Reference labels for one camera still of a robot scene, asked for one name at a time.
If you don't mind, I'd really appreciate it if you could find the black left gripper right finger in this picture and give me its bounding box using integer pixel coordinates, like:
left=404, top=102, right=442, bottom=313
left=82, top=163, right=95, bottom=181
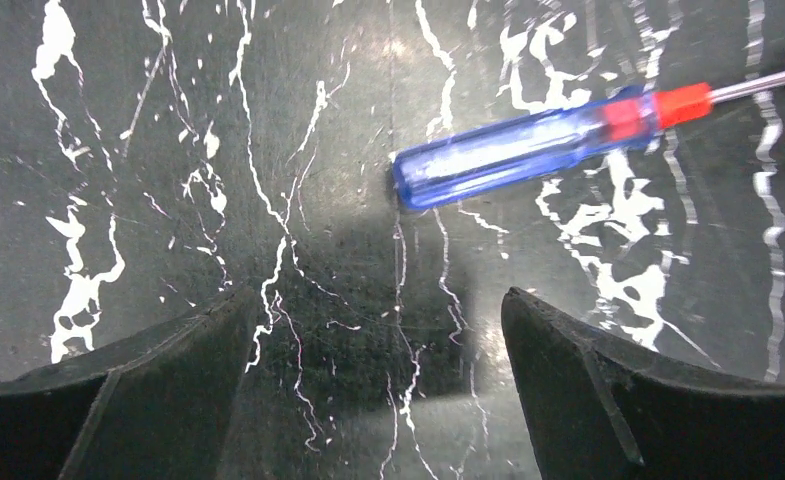
left=501, top=288, right=785, bottom=479

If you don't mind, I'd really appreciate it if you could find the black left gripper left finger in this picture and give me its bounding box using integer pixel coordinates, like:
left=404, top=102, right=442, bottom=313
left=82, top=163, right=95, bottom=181
left=0, top=287, right=257, bottom=479

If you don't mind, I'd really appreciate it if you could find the blue red screwdriver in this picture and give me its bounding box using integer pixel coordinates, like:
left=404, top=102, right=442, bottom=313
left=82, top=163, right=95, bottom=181
left=391, top=71, right=785, bottom=211

